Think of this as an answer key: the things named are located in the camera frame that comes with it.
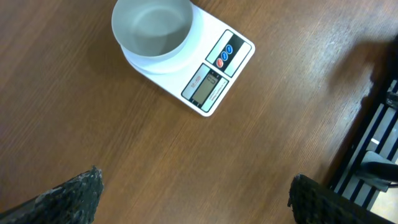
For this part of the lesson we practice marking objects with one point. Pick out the white digital kitchen scale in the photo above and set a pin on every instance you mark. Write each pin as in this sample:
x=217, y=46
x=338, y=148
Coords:
x=204, y=68

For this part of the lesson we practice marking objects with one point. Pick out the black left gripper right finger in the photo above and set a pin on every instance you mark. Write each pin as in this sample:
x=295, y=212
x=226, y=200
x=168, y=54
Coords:
x=314, y=203

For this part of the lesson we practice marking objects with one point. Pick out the black striped floor rack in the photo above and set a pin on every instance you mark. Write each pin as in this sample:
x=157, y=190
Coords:
x=366, y=174

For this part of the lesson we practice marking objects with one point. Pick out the white round bowl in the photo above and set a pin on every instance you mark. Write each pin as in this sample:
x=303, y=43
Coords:
x=151, y=28

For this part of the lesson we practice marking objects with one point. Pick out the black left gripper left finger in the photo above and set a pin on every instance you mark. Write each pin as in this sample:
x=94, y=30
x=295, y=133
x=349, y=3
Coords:
x=74, y=201

